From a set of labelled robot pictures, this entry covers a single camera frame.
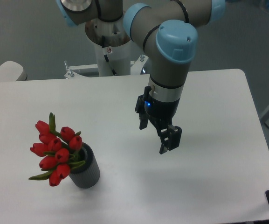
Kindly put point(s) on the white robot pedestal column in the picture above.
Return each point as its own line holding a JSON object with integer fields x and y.
{"x": 112, "y": 46}

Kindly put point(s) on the white chair armrest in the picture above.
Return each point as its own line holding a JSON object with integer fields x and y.
{"x": 11, "y": 71}

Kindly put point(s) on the red tulip bouquet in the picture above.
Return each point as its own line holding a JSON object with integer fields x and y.
{"x": 60, "y": 151}

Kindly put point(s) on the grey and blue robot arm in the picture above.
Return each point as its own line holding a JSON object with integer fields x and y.
{"x": 168, "y": 37}

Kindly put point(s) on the dark grey ribbed vase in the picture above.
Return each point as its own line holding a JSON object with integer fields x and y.
{"x": 88, "y": 174}

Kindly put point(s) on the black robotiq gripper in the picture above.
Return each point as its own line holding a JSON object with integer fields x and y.
{"x": 150, "y": 109}

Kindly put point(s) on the white pedestal base frame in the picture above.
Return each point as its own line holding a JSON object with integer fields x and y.
{"x": 141, "y": 66}

